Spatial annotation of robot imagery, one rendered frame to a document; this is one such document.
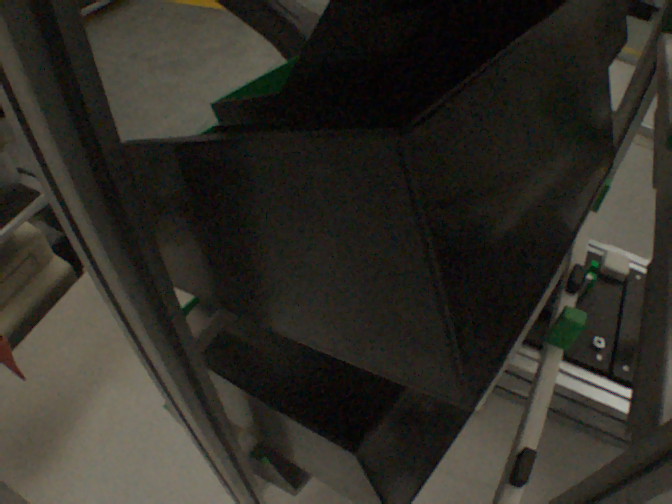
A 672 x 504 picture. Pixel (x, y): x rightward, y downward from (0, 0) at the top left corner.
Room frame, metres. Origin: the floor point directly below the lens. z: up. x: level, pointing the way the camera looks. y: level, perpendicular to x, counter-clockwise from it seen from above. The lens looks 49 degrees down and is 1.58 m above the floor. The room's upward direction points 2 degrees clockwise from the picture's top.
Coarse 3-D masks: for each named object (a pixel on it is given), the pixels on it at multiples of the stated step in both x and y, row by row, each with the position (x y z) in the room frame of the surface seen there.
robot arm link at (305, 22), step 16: (224, 0) 0.59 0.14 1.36; (240, 0) 0.58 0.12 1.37; (256, 0) 0.58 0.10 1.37; (272, 0) 0.59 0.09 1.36; (288, 0) 0.61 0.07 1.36; (240, 16) 0.59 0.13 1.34; (256, 16) 0.59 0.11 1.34; (272, 16) 0.58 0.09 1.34; (288, 16) 0.59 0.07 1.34; (304, 16) 0.61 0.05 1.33; (320, 16) 0.63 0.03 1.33; (272, 32) 0.59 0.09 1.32; (288, 32) 0.59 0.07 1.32; (304, 32) 0.59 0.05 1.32; (288, 48) 0.59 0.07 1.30
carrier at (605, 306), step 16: (592, 256) 0.54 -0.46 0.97; (608, 256) 0.52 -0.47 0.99; (624, 256) 0.52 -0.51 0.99; (592, 272) 0.45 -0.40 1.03; (608, 272) 0.50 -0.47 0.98; (624, 272) 0.49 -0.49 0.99; (592, 288) 0.45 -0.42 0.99; (608, 288) 0.47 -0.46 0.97; (544, 304) 0.42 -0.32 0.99; (576, 304) 0.42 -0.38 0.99; (592, 304) 0.43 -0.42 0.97; (608, 304) 0.43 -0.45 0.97; (544, 320) 0.40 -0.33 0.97; (592, 320) 0.40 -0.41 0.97; (608, 320) 0.40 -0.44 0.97; (528, 336) 0.37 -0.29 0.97; (544, 336) 0.37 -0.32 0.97; (592, 336) 0.37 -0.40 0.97; (608, 336) 0.37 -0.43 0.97; (576, 352) 0.34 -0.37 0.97; (592, 352) 0.34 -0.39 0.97; (608, 352) 0.34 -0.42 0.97; (592, 368) 0.32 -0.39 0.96; (608, 368) 0.32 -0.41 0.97
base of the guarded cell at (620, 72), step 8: (616, 64) 1.57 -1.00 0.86; (624, 64) 1.58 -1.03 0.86; (616, 72) 1.50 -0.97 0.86; (624, 72) 1.51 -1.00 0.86; (632, 72) 1.52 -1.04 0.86; (616, 80) 1.44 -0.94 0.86; (624, 80) 1.45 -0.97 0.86; (616, 88) 1.38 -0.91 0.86; (624, 88) 1.39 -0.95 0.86; (616, 96) 1.33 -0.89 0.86; (656, 96) 1.36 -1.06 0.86; (616, 104) 1.27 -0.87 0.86; (656, 104) 1.30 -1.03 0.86; (648, 112) 1.25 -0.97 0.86; (648, 120) 1.20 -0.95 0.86; (640, 136) 1.11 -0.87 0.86; (640, 144) 1.06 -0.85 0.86; (648, 144) 1.07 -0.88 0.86
